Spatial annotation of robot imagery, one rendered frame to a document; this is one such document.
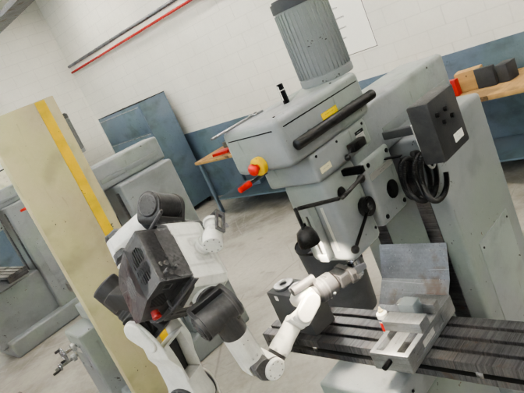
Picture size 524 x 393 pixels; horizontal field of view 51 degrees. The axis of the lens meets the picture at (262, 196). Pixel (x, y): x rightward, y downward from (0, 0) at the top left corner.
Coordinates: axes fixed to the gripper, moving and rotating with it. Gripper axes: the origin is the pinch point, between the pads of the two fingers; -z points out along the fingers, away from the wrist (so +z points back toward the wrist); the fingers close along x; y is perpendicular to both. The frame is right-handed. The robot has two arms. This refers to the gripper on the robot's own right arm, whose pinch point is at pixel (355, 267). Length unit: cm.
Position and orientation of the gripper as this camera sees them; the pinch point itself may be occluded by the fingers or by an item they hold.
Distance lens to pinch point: 206.3
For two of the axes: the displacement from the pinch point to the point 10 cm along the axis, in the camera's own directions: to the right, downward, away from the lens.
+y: 3.9, 8.9, 2.5
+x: -4.3, -0.7, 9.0
